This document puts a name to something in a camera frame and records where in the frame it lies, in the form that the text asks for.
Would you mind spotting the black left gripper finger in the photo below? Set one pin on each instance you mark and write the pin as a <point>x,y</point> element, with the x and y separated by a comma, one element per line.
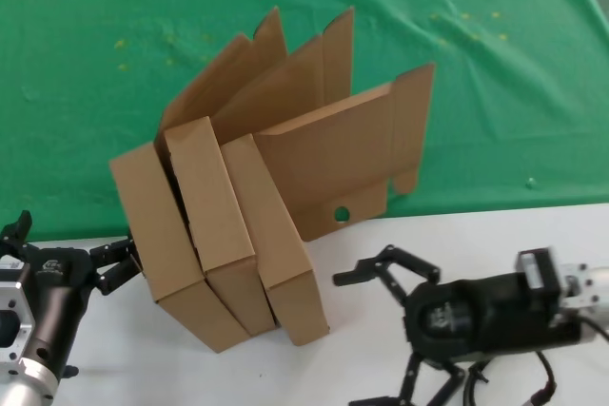
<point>116,263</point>
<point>14,235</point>

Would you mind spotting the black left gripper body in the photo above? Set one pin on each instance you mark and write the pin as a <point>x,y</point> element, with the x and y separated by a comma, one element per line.
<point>57,292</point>

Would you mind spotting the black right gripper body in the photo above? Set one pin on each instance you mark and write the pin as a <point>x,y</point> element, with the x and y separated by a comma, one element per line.
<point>476,315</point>

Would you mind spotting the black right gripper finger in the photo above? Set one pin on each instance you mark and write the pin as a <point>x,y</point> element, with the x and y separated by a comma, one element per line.
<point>414,265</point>
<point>411,377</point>

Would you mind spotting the cardboard box with corners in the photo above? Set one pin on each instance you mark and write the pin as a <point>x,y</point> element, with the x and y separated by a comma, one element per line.
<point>333,163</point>

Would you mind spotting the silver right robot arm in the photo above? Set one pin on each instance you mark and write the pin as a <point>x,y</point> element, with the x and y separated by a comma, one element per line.
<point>599,311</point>

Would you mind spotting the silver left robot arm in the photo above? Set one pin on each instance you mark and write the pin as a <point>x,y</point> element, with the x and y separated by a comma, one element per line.
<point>24,387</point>

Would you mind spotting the cardboard box with notched lid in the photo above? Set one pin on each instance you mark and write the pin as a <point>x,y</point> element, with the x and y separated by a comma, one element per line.
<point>157,235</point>

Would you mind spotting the cardboard box with round hole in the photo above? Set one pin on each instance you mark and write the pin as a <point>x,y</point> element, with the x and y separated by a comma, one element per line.
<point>209,197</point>

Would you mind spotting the green table cloth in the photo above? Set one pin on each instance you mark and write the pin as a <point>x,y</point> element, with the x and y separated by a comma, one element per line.
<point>71,140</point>

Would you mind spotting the right wrist camera unit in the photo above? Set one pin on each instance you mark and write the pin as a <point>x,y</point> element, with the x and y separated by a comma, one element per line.
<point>537,275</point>

